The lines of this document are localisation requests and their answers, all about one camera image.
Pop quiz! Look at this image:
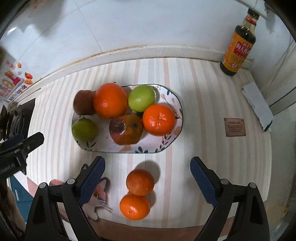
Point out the red brown apple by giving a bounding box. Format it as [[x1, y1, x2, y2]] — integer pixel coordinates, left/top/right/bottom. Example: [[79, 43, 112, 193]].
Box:
[[73, 90, 96, 115]]

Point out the striped table mat with cat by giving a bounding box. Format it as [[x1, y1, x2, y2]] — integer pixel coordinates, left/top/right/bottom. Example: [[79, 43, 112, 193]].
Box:
[[26, 58, 273, 241]]

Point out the colourful wall sticker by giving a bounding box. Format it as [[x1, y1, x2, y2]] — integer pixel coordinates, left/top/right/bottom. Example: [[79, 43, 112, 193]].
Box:
[[0, 58, 36, 102]]

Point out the dark orange tangerine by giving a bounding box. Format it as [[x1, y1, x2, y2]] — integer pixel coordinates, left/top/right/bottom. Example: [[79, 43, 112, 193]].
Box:
[[126, 169, 154, 196]]

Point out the large orange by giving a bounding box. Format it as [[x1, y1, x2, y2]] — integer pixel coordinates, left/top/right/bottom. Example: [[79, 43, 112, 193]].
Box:
[[93, 83, 128, 119]]

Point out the green apple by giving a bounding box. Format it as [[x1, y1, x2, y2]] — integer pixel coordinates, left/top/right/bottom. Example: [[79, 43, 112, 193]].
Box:
[[128, 85, 156, 113], [72, 118, 99, 142]]

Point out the dark bruised apple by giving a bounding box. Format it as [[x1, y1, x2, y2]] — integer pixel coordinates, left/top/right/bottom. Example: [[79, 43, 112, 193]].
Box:
[[109, 114, 144, 145]]

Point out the oval floral ceramic plate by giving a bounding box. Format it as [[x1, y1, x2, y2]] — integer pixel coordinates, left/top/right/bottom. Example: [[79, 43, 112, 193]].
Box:
[[72, 84, 183, 154]]

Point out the black gas stove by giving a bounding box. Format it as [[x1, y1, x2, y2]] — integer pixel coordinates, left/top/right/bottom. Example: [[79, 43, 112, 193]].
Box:
[[1, 99, 35, 141]]

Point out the bright tangerine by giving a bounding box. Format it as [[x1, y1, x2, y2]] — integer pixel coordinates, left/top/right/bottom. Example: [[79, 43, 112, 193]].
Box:
[[119, 193, 151, 220]]

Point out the small brown card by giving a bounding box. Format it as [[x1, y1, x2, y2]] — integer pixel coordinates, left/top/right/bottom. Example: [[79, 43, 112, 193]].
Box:
[[224, 118, 246, 137]]

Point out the folded white cloth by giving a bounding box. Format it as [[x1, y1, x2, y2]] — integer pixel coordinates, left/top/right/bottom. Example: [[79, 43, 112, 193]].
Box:
[[242, 82, 273, 132]]

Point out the soy sauce bottle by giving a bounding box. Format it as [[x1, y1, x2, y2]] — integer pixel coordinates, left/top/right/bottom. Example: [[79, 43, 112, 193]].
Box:
[[220, 8, 259, 76]]

